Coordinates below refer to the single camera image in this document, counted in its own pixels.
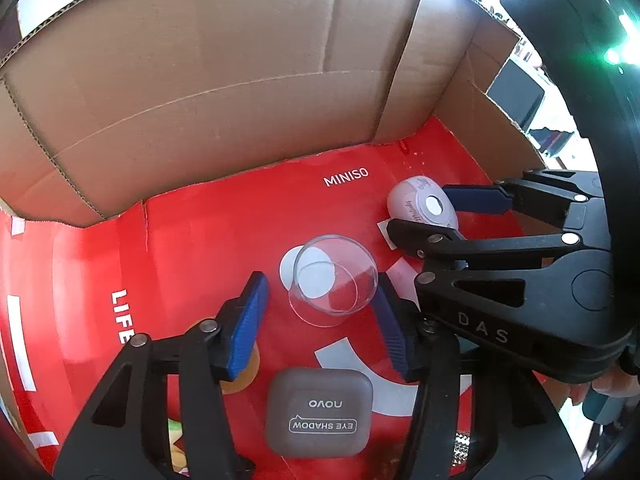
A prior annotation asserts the pink oval case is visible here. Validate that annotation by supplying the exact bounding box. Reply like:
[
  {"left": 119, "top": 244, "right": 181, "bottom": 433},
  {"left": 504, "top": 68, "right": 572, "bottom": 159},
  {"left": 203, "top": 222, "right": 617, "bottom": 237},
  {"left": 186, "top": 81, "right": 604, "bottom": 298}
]
[{"left": 386, "top": 175, "right": 459, "bottom": 233}]

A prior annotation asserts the orange round container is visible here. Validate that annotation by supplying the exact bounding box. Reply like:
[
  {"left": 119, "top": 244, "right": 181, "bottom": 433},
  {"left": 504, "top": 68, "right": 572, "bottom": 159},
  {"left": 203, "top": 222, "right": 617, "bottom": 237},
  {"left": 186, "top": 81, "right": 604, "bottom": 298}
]
[{"left": 220, "top": 345, "right": 261, "bottom": 395}]

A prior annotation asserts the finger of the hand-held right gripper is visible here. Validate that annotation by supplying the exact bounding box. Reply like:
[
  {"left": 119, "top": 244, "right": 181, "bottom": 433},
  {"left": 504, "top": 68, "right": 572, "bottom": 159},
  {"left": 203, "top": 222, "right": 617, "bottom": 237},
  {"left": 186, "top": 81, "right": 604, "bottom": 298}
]
[
  {"left": 385, "top": 217, "right": 631, "bottom": 383},
  {"left": 442, "top": 167, "right": 608, "bottom": 236}
]

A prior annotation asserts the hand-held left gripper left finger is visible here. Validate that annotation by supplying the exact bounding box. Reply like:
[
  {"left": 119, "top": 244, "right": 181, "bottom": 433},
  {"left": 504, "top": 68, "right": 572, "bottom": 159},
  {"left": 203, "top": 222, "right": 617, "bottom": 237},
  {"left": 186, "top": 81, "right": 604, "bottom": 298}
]
[{"left": 52, "top": 271, "right": 271, "bottom": 480}]

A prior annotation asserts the clear plastic cup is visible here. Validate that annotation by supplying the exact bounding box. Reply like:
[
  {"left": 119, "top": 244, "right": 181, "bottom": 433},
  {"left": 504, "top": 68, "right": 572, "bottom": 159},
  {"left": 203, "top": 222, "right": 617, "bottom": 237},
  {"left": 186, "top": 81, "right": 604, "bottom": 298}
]
[{"left": 288, "top": 234, "right": 379, "bottom": 328}]

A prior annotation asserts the green yellow toy figure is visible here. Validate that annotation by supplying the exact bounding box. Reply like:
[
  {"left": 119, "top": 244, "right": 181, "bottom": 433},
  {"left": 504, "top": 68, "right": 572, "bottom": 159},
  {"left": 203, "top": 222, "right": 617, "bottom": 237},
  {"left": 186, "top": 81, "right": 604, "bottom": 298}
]
[{"left": 167, "top": 417, "right": 191, "bottom": 478}]

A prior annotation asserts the black desk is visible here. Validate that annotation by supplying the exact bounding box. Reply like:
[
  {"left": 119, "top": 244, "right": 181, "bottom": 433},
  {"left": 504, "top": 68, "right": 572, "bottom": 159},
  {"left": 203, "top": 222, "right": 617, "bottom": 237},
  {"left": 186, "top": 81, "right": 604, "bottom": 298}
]
[{"left": 487, "top": 57, "right": 546, "bottom": 133}]

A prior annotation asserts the person's right hand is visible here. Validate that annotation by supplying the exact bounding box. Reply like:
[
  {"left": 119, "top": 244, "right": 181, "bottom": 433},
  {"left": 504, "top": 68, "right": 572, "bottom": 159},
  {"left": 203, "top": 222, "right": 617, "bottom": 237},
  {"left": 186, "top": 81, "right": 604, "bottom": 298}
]
[{"left": 564, "top": 377, "right": 628, "bottom": 407}]

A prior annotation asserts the gold studded tube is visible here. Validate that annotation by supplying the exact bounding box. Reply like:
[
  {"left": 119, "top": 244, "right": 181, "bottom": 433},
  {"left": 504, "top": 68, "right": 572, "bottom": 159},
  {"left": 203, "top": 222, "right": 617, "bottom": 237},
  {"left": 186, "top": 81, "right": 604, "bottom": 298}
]
[{"left": 452, "top": 432, "right": 471, "bottom": 473}]

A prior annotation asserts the brown cardboard box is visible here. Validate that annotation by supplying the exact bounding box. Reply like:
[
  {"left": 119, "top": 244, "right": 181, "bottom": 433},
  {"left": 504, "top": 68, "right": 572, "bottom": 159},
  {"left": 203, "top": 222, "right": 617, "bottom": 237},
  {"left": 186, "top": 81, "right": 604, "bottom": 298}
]
[{"left": 0, "top": 0, "right": 551, "bottom": 480}]

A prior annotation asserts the brown eyeshadow case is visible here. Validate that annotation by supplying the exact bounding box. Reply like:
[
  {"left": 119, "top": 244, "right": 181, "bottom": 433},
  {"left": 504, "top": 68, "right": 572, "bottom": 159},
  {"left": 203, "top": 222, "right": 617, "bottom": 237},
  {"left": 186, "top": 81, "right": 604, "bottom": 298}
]
[{"left": 265, "top": 366, "right": 374, "bottom": 458}]

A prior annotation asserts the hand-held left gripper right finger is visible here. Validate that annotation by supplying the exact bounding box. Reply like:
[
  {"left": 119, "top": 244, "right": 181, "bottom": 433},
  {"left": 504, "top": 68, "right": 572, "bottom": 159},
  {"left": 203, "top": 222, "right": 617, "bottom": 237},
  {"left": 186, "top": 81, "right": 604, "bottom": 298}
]
[{"left": 377, "top": 272, "right": 571, "bottom": 480}]

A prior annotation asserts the red printed plastic bag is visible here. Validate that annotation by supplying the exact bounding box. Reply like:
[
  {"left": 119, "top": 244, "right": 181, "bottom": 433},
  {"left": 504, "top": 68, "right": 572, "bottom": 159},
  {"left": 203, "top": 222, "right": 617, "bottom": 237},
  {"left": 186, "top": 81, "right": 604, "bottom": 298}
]
[{"left": 0, "top": 115, "right": 526, "bottom": 480}]

